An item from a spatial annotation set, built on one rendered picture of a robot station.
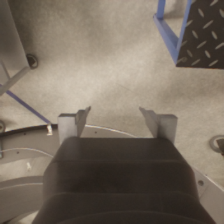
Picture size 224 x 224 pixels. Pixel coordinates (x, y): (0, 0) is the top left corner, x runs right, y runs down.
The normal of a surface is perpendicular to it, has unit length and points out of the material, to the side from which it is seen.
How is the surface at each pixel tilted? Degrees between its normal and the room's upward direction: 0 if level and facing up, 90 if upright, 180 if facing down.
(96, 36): 0
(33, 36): 0
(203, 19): 0
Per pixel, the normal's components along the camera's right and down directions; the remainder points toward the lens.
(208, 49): -0.11, 0.64
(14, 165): -0.01, -0.76
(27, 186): 0.13, 0.64
